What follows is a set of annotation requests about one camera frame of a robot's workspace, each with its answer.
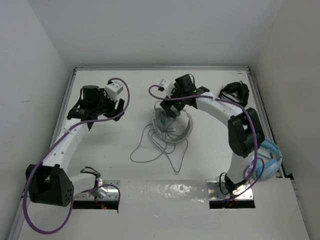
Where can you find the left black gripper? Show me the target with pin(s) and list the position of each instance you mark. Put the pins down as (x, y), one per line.
(103, 95)

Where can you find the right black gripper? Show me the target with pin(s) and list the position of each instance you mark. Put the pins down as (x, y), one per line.
(167, 104)

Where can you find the grey headphones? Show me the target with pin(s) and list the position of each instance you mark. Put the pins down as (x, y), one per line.
(172, 127)

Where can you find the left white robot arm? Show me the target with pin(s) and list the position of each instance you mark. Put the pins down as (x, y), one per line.
(48, 181)

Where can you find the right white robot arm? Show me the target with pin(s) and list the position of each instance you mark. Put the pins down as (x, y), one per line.
(245, 133)

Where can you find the black headphones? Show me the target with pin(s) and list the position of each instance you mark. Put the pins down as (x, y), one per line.
(237, 92)

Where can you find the blue headphones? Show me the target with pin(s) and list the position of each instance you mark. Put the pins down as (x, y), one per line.
(269, 160)

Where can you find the white front board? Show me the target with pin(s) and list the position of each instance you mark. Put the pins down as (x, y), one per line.
(175, 210)

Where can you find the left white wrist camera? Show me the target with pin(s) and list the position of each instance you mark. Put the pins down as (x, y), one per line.
(113, 90)

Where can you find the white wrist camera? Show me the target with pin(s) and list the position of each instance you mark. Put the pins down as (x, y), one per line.
(168, 86)
(113, 90)

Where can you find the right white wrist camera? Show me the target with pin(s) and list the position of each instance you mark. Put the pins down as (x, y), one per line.
(168, 86)

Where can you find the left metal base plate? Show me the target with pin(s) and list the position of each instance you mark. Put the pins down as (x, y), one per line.
(108, 192)

